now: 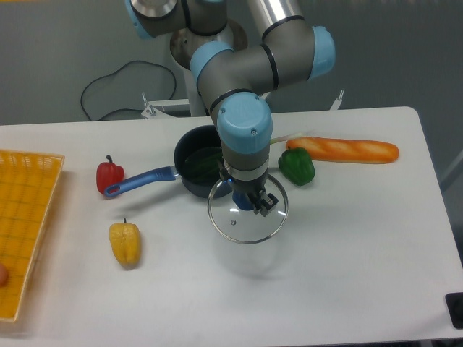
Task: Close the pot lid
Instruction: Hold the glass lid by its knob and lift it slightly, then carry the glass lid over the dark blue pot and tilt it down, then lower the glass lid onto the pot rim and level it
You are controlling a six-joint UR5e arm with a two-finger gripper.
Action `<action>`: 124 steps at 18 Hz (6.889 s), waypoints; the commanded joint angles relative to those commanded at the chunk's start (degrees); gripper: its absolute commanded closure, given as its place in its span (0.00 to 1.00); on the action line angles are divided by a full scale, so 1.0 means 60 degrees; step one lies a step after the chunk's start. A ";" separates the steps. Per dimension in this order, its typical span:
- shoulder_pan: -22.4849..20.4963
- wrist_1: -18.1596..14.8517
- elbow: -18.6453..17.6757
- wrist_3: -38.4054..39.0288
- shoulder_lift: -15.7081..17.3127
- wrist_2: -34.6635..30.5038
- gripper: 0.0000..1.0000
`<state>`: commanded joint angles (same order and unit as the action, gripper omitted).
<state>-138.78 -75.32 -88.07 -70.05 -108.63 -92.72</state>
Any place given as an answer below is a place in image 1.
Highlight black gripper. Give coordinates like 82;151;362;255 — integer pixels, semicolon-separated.
230;172;279;216

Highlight glass pot lid blue knob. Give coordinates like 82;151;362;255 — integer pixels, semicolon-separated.
207;175;289;244

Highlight dark blue saucepan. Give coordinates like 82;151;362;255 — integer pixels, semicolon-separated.
103;125;223;198

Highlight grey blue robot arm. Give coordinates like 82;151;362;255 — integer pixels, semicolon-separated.
125;1;336;215

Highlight green bell pepper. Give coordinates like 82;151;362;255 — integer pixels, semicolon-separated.
278;147;315;187

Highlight green onion stalk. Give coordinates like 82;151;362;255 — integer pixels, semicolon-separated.
270;132;307;145

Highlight orange baguette bread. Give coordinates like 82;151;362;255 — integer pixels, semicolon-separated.
286;137;399;164

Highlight yellow bell pepper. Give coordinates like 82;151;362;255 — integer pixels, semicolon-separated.
109;218;142;268

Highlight red bell pepper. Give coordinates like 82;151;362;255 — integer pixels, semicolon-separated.
95;155;124;194

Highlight black table grommet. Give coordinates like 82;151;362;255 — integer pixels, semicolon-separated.
445;292;463;330

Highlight yellow woven basket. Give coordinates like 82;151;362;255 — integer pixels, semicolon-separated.
1;150;65;322

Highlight white metal bracket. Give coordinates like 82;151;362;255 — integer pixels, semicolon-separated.
330;90;344;111

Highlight black floor cable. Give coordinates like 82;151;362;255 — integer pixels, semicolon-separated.
80;59;177;121

